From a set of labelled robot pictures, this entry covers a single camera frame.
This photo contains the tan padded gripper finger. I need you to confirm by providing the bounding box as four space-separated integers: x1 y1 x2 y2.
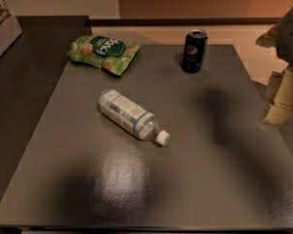
262 63 293 125

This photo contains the clear plastic bottle blue label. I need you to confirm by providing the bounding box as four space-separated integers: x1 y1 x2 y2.
98 89 170 146

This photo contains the black Pepsi soda can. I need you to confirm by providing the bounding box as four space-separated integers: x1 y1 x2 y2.
182 29 208 73

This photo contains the green snack bag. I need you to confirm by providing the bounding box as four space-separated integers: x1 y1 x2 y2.
67 35 141 77

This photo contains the white box at left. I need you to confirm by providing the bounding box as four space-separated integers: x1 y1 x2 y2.
0 0 22 57

